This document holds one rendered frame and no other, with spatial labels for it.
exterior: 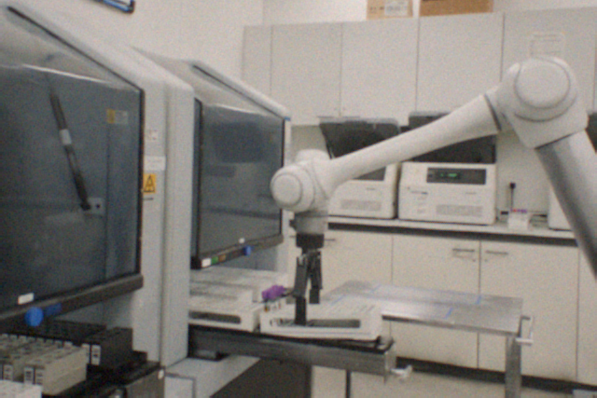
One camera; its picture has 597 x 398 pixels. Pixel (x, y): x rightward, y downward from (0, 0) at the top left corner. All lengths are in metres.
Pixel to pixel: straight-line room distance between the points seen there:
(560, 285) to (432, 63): 1.54
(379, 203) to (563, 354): 1.31
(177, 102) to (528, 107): 0.81
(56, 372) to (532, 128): 1.01
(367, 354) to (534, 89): 0.71
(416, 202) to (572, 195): 2.55
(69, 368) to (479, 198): 2.91
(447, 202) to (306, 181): 2.53
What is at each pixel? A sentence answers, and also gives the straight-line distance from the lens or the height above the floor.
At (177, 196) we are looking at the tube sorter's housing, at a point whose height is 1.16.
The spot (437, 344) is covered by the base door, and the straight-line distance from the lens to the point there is 3.98.
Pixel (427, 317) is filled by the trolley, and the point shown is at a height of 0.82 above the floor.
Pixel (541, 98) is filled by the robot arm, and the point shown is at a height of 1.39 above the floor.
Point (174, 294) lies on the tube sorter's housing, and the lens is 1.63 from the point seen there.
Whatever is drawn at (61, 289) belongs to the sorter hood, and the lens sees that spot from 1.26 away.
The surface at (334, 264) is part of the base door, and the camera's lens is 4.03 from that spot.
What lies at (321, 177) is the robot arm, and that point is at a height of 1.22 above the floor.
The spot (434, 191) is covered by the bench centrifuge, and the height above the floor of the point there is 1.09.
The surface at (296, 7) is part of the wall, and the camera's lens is 4.88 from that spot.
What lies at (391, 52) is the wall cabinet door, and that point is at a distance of 4.25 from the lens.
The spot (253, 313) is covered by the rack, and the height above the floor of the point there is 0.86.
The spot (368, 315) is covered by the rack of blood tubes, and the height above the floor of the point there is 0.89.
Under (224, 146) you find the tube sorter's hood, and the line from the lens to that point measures 1.78.
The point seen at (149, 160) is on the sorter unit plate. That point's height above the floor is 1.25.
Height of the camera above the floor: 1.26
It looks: 1 degrees down
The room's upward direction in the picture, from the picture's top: 2 degrees clockwise
